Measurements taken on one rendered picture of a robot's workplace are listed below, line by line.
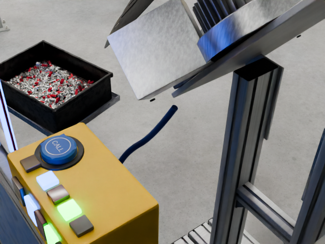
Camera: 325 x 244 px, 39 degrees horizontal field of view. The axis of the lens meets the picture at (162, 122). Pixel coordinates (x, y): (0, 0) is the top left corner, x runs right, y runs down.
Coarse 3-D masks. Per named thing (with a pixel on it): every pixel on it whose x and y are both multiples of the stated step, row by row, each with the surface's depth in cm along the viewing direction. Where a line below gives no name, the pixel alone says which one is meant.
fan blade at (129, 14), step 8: (136, 0) 98; (144, 0) 93; (152, 0) 91; (128, 8) 101; (136, 8) 95; (144, 8) 92; (120, 16) 105; (128, 16) 98; (136, 16) 94; (120, 24) 100; (112, 32) 102
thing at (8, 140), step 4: (0, 104) 73; (0, 108) 73; (0, 112) 75; (0, 116) 76; (4, 116) 75; (4, 120) 75; (4, 124) 76; (4, 128) 77; (4, 132) 79; (8, 132) 77; (8, 136) 77; (8, 140) 79; (8, 144) 80; (12, 144) 79; (12, 148) 79
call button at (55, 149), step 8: (56, 136) 53; (64, 136) 53; (40, 144) 52; (48, 144) 52; (56, 144) 52; (64, 144) 52; (72, 144) 52; (48, 152) 51; (56, 152) 51; (64, 152) 51; (72, 152) 51; (48, 160) 50; (56, 160) 50; (64, 160) 51
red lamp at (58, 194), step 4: (60, 184) 48; (56, 188) 47; (60, 188) 47; (64, 188) 47; (48, 192) 47; (52, 192) 47; (56, 192) 47; (60, 192) 47; (64, 192) 47; (48, 196) 47; (52, 196) 47; (56, 196) 47; (60, 196) 47; (64, 196) 47; (68, 196) 47; (52, 200) 46; (56, 200) 46; (60, 200) 47; (56, 204) 46
